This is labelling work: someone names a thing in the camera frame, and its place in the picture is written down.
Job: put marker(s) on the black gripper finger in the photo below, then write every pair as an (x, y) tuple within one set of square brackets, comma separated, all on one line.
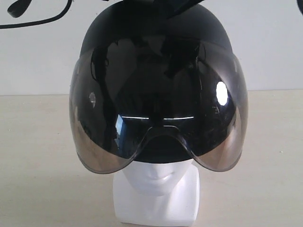
[(171, 8)]

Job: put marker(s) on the black helmet with tinted visor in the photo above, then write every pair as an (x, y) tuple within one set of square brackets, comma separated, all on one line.
[(157, 90)]

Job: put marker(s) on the white mannequin head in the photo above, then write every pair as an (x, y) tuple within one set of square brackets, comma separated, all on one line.
[(158, 195)]

